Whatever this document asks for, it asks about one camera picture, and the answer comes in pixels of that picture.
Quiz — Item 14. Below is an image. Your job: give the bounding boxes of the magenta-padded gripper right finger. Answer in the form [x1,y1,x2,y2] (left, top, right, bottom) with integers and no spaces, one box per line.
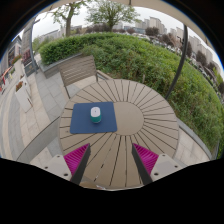
[131,143,184,186]

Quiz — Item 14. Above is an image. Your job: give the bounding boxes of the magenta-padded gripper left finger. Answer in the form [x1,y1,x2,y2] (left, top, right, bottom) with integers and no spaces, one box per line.
[41,143,92,186]

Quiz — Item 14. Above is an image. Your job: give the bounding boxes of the white and teal computer mouse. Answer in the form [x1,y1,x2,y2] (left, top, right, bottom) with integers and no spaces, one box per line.
[90,106,102,124]

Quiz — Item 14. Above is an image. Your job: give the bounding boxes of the blue rectangular mouse pad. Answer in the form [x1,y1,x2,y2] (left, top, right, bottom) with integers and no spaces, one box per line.
[69,101,118,135]

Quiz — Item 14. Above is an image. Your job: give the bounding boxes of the brown slatted outdoor chair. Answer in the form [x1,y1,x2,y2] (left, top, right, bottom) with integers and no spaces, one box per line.
[58,54,111,99]

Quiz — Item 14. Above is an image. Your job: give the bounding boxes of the green trimmed hedge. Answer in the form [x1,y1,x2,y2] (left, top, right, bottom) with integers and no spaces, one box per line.
[39,32,224,158]

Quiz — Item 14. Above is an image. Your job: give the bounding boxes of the dark curved umbrella pole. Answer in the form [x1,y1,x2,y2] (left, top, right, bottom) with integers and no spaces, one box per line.
[165,24,189,100]

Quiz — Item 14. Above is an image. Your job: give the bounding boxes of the distant apartment buildings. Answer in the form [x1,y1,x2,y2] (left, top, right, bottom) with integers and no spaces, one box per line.
[133,15,221,76]

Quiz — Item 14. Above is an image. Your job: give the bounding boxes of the bare-trunked leaning tree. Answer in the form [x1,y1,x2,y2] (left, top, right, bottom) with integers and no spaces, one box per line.
[49,0,89,38]

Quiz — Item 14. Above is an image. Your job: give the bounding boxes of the round leafy green tree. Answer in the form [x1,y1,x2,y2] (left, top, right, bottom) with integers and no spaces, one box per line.
[85,0,141,33]

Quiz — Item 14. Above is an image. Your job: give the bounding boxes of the tall grey sign post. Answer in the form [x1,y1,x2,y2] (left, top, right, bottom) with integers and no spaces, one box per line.
[21,18,41,76]

